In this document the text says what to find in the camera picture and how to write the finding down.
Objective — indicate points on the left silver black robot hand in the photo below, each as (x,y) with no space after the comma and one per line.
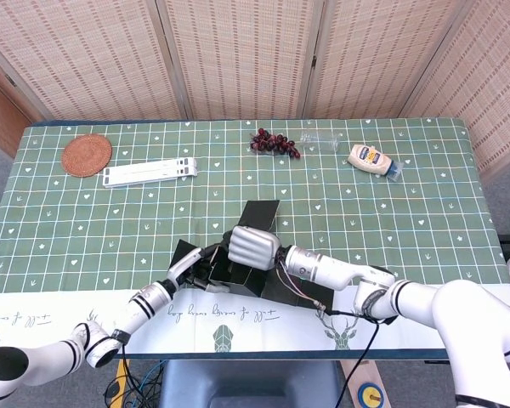
(185,263)

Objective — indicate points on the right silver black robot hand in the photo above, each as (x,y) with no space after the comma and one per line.
(253,248)

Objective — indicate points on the black foldable cardboard box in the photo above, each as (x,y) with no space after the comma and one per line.
(259,217)

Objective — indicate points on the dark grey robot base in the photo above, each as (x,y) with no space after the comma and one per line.
(246,382)

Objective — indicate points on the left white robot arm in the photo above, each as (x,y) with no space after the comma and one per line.
(146,304)

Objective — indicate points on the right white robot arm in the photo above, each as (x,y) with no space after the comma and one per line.
(459,310)

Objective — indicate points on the green checked deer tablecloth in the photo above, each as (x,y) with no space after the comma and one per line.
(110,221)

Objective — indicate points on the white folding laptop stand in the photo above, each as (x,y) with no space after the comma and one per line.
(149,172)

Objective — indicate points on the bunch of dark red grapes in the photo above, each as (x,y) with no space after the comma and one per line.
(272,142)

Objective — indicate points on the clear plastic cup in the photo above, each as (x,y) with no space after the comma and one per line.
(321,142)

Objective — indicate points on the round woven rattan coaster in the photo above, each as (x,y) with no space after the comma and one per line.
(86,155)

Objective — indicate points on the mayonnaise squeeze bottle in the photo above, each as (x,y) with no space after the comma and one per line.
(370,159)

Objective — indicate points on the wooden board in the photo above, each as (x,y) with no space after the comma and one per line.
(367,374)

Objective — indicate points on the yellow and blue disc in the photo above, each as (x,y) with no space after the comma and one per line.
(370,395)

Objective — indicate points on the woven bamboo screen panel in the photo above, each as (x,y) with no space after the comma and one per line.
(89,59)
(242,55)
(382,55)
(493,93)

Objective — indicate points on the black screen hinge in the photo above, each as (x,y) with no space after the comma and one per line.
(314,61)

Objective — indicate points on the black bar under table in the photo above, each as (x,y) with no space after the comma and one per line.
(435,362)

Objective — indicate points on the brown wooden door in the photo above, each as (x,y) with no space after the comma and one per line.
(0,115)

